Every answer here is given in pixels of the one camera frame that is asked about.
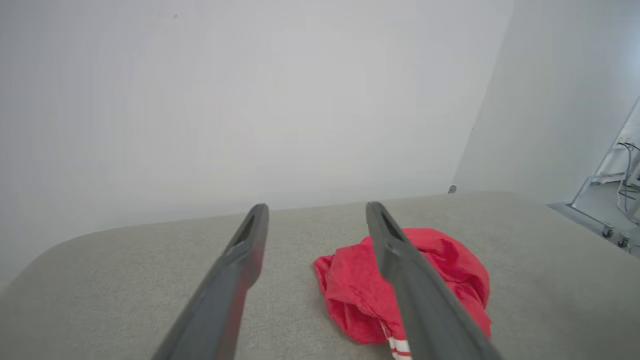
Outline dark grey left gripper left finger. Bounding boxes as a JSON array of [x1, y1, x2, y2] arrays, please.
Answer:
[[152, 203, 270, 360]]

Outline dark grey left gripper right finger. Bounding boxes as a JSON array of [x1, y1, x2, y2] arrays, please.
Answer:
[[366, 201, 503, 360]]

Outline red garment with white trim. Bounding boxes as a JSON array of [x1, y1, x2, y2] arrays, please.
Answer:
[[313, 227, 493, 360]]

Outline black cables on frame stand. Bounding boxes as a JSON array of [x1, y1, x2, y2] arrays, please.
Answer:
[[616, 142, 640, 221]]

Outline metal frame stand with casters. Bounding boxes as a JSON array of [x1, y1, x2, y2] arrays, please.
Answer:
[[547, 97, 640, 256]]

